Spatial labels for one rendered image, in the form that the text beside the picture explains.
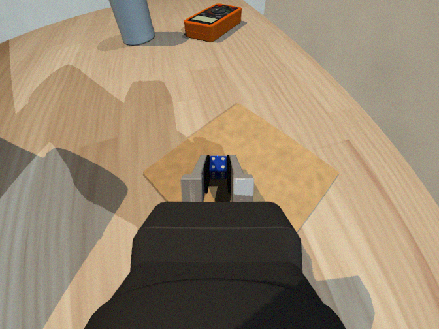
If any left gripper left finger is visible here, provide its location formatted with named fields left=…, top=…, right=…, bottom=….
left=180, top=155, right=210, bottom=202

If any blue die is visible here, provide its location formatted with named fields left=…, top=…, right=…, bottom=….
left=209, top=156, right=227, bottom=179

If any orange square mat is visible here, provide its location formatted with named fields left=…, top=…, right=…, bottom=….
left=143, top=103, right=339, bottom=232

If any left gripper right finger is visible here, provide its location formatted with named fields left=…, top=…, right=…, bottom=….
left=227, top=155, right=254, bottom=202

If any grey plastic bottle with blue cap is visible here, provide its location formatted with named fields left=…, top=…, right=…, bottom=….
left=109, top=0, right=155, bottom=46

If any orange digital multimeter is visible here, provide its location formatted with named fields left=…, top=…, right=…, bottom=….
left=184, top=3, right=242, bottom=42

